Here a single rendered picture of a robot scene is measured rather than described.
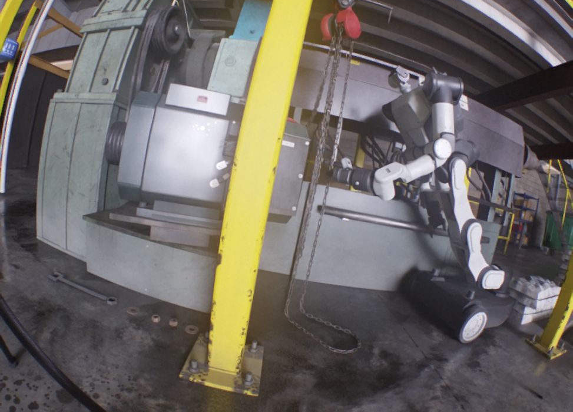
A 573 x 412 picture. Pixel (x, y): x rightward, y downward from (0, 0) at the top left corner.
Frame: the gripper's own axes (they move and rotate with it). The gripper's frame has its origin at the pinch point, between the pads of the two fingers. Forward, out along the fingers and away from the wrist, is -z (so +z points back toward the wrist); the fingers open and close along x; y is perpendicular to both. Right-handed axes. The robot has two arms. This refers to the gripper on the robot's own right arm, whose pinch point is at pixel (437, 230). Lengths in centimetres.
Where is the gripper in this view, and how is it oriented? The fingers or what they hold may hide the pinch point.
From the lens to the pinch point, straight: 165.2
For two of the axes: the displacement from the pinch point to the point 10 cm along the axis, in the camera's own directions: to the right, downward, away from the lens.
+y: 0.6, 0.9, -9.9
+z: -3.4, -9.3, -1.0
